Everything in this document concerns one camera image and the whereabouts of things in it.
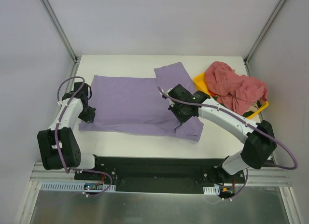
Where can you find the purple t shirt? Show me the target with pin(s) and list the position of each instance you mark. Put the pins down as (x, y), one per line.
(135, 106)

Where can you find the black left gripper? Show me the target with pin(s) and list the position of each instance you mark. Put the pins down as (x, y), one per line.
(87, 113)

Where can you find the pink t shirt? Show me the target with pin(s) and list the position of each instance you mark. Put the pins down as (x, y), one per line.
(236, 92)

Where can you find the white slotted cable duct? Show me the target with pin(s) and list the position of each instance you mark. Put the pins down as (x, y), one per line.
(77, 187)

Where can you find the aluminium frame post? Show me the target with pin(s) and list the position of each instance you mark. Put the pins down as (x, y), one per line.
(265, 29)
(59, 29)

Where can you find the green t shirt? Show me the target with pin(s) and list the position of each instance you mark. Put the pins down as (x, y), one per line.
(247, 114)

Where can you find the left aluminium frame post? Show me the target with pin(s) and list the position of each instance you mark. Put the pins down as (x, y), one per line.
(59, 29)

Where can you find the white cloth in tray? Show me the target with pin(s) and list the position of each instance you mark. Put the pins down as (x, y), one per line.
(253, 108)

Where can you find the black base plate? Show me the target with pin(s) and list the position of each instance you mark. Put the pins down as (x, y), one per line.
(159, 175)

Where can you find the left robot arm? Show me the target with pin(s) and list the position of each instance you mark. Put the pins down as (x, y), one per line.
(58, 146)

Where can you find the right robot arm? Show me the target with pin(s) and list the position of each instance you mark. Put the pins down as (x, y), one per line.
(255, 137)

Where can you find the right aluminium frame post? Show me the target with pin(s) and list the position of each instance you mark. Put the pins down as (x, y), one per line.
(265, 29)

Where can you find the yellow plastic tray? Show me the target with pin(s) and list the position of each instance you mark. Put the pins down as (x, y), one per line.
(200, 85)

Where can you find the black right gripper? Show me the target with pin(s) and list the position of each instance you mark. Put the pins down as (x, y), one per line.
(181, 111)

